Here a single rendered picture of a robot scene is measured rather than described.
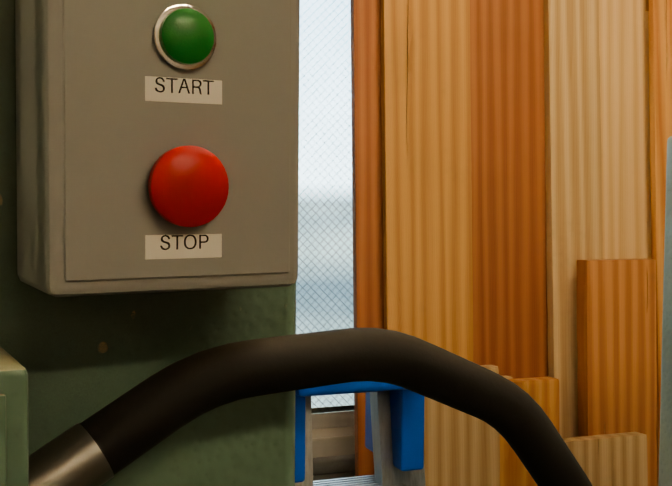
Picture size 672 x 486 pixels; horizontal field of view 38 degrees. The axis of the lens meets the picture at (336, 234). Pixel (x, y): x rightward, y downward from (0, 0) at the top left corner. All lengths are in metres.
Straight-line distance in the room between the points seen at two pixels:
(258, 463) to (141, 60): 0.20
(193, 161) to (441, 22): 1.54
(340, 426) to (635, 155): 0.82
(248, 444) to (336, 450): 1.53
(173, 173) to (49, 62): 0.06
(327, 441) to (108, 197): 1.64
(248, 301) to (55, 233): 0.12
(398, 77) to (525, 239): 0.41
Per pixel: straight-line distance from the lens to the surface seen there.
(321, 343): 0.42
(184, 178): 0.36
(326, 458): 1.99
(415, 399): 1.22
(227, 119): 0.38
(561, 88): 2.01
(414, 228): 1.82
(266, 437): 0.47
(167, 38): 0.37
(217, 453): 0.46
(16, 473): 0.35
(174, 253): 0.37
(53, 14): 0.37
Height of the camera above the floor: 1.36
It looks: 3 degrees down
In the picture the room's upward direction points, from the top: straight up
